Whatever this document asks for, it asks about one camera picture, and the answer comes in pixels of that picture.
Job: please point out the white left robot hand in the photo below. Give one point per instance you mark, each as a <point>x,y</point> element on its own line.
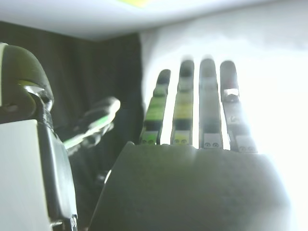
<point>180,192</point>

